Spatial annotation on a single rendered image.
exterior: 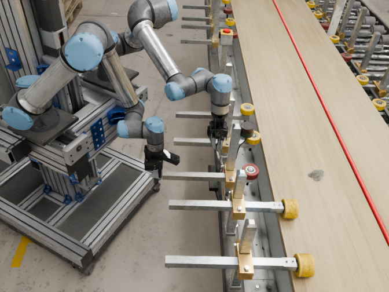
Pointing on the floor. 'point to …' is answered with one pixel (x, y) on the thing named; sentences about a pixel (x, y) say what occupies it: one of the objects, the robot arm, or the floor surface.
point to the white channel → (336, 17)
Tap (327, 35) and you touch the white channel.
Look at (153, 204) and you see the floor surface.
